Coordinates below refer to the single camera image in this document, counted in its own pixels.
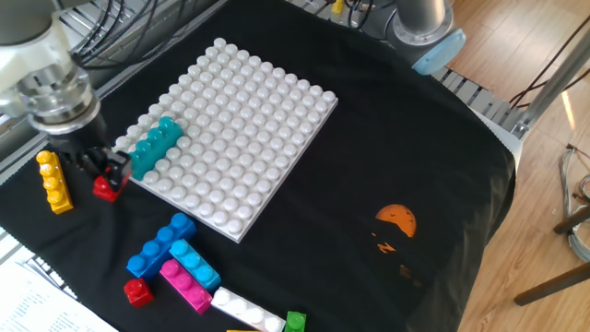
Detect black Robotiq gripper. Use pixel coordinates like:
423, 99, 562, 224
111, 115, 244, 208
45, 113, 135, 192

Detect red two-stud block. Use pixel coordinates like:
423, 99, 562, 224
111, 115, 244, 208
91, 163, 131, 204

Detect teal four-stud block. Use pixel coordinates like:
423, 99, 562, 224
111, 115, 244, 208
127, 115, 184, 182

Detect dark blue four-stud block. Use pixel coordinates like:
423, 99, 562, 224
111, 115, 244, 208
126, 212, 198, 281

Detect yellow four-stud block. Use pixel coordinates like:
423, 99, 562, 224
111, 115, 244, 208
35, 149, 75, 216

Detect white studded baseplate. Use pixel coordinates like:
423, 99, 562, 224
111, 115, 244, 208
112, 37, 339, 244

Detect red single-stud block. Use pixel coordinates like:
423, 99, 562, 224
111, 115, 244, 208
123, 277, 155, 309

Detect light blue three-stud block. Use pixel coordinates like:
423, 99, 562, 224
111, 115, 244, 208
169, 238, 222, 292

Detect magenta three-stud block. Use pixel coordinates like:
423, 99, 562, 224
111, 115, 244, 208
159, 257, 214, 316

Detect white paper sheets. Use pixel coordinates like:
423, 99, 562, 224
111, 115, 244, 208
0, 260, 120, 332

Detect white four-stud block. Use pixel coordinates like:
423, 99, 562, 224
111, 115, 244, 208
210, 286, 287, 332

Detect green two-stud block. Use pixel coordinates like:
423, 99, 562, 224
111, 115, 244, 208
284, 310, 308, 332

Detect black cloth with orange print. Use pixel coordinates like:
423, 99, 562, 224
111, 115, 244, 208
0, 0, 517, 332

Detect dark furniture leg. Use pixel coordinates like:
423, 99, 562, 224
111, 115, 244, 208
513, 261, 590, 307
552, 205, 590, 236

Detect black cable loop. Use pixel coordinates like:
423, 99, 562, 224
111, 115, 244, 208
346, 0, 384, 31

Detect brown floor cables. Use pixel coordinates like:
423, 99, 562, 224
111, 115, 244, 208
508, 13, 590, 110

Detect aluminium frame post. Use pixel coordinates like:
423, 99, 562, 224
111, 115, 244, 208
509, 34, 590, 140

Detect grey cable bundle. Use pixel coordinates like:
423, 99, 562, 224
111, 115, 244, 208
559, 143, 590, 264

